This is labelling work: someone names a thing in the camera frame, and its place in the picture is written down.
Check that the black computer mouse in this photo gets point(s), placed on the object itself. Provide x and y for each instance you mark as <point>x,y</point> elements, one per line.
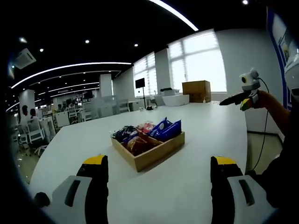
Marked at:
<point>42,199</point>

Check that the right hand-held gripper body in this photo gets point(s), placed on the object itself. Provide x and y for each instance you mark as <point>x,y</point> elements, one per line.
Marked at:
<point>250,80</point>

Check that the ceiling air conditioner unit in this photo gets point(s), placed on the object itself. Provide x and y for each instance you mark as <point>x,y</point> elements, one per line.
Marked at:
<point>24,58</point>

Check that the brown cardboard box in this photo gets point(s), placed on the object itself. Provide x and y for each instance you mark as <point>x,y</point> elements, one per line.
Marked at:
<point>196,91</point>

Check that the white plastic tub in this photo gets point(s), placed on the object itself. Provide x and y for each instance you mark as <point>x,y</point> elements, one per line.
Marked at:
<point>175,100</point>

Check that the narrow window with blinds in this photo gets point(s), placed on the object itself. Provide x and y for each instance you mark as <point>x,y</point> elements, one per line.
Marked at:
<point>145,74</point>

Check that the white table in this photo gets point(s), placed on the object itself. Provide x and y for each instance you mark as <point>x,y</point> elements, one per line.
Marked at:
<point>198,163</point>

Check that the clear blue QQ candy packet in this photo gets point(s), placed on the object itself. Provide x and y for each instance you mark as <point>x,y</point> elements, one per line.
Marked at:
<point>132,134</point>

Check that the straight ceiling light strip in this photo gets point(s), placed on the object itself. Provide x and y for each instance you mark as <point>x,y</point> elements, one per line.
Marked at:
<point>175,14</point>

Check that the gold mixed nuts packet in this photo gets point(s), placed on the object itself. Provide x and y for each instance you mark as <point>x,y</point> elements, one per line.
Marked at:
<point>137,143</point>

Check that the wooden divided container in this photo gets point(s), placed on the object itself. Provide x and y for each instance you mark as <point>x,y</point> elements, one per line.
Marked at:
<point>151,154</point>

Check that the blue white wall poster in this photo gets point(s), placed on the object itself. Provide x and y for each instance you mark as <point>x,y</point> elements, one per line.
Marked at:
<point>280,46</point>

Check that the person's right hand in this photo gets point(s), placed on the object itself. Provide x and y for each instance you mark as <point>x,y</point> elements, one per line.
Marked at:
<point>268,100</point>

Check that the black television on stand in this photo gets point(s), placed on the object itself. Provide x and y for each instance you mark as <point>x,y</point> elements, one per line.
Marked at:
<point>140,83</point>

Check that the person's black shirt torso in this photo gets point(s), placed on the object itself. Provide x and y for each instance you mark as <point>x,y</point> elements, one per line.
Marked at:
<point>282,177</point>

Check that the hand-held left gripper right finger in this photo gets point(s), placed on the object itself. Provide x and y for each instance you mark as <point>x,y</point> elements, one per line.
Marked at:
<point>224,191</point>

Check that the white chest-worn device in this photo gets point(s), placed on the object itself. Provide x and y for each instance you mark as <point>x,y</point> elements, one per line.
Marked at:
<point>293,70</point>

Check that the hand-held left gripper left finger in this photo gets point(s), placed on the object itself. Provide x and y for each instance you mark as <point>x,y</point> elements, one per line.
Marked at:
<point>93,191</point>

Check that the colourful QQ candy packet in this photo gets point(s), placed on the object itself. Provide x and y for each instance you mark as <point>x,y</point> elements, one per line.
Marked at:
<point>122,132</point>

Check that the wide window with blinds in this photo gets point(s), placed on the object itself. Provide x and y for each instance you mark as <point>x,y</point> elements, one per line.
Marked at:
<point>198,63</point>

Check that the white printer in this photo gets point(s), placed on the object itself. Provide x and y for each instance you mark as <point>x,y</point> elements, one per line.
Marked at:
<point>169,91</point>

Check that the small black device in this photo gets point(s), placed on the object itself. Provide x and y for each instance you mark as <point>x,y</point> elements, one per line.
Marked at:
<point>149,107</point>

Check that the blue Oreo cookie pack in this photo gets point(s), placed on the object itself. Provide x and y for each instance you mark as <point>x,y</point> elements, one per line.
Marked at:
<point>160,127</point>
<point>170,131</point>

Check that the curved ceiling light strip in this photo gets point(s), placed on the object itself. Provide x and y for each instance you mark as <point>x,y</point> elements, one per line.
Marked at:
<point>70,66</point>

